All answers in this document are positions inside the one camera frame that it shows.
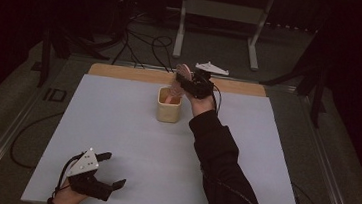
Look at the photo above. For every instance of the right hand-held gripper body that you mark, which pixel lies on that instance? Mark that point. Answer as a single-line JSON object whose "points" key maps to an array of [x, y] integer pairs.
{"points": [[200, 85]]}

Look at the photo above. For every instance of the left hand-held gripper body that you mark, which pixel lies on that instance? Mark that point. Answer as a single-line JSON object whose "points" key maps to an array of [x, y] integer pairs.
{"points": [[84, 166]]}

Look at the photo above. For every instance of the pink hairbrush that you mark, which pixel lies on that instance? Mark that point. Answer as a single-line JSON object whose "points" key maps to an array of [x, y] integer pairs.
{"points": [[184, 70]]}

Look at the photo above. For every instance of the beige square cup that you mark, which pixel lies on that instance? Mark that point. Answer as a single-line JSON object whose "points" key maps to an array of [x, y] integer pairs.
{"points": [[167, 114]]}

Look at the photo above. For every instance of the person's right hand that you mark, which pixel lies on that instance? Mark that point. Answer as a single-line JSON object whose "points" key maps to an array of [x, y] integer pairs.
{"points": [[202, 107]]}

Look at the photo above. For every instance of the person's left hand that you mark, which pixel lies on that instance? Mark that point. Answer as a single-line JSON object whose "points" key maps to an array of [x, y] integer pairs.
{"points": [[67, 198]]}

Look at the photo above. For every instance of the pale blue table mat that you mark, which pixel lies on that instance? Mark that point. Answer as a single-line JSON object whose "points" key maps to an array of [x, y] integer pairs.
{"points": [[150, 152]]}

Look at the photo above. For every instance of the black tripod stand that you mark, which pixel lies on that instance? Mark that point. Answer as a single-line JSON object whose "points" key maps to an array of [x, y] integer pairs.
{"points": [[317, 95], [46, 55]]}

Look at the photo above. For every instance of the black rectangular floor bracket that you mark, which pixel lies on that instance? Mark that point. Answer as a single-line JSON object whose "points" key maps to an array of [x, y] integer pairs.
{"points": [[55, 95]]}

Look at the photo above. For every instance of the white metal stand frame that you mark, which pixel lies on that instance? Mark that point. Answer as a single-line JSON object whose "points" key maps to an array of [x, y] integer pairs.
{"points": [[224, 10]]}

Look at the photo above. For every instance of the metal floor rail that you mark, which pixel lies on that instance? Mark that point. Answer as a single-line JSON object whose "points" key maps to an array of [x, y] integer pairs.
{"points": [[4, 145], [326, 169]]}

